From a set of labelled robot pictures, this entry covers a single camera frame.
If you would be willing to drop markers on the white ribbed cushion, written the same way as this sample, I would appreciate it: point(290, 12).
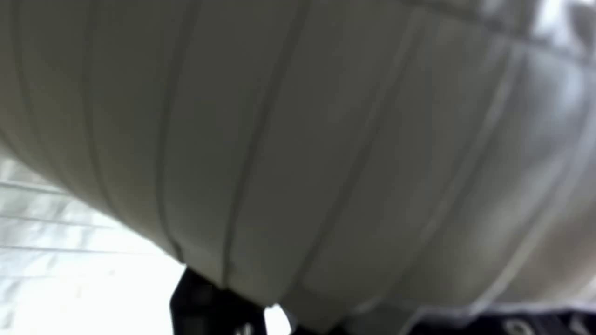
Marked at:
point(62, 261)

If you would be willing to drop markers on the white cloth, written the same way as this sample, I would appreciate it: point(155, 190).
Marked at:
point(310, 123)

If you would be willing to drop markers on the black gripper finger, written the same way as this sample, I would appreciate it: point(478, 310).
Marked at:
point(211, 308)

